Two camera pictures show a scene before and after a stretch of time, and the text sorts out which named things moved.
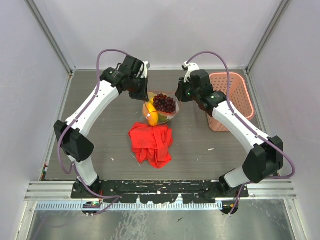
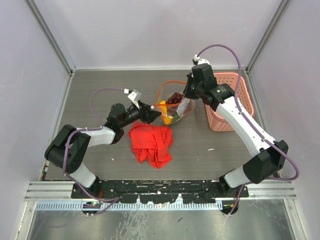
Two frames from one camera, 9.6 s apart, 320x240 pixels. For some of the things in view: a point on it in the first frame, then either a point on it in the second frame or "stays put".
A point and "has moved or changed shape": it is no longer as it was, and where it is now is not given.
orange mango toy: x=152 y=117 has moved or changed shape
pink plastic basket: x=240 y=94 stays put
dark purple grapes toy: x=162 y=103 → x=190 y=107
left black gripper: x=142 y=95 → x=145 y=115
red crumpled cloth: x=151 y=144 stays put
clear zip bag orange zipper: x=162 y=107 has moved or changed shape
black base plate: x=194 y=191 stays put
